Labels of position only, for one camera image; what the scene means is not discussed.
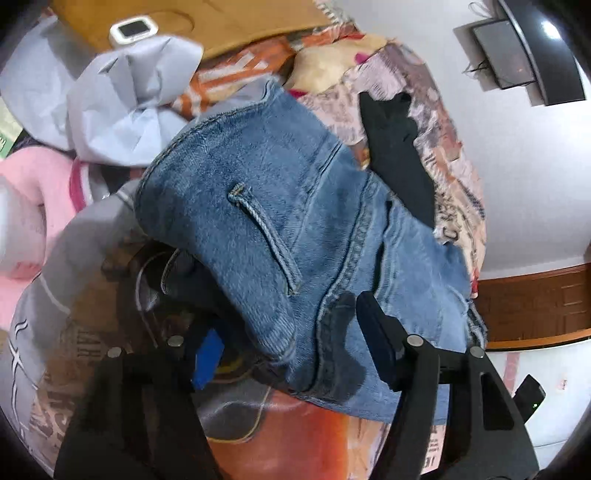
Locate wooden lap desk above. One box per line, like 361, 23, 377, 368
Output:
51, 0, 331, 61

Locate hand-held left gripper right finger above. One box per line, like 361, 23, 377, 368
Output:
355, 291, 541, 480

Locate small white electronic device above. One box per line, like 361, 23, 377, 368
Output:
109, 16, 160, 47

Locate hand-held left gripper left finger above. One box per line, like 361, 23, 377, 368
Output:
53, 318, 227, 480

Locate pink cloth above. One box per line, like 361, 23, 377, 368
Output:
0, 148, 93, 324

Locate black cloth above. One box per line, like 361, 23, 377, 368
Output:
359, 91, 437, 230

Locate blue denim pants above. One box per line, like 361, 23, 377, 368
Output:
134, 76, 488, 423

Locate black wall television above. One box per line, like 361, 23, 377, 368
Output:
496, 0, 587, 107

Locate green printed packet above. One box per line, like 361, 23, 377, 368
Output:
0, 99, 24, 160

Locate pale grey crumpled cloth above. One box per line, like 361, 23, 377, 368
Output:
0, 16, 204, 167

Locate small black wall monitor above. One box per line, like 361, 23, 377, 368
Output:
471, 18, 539, 90

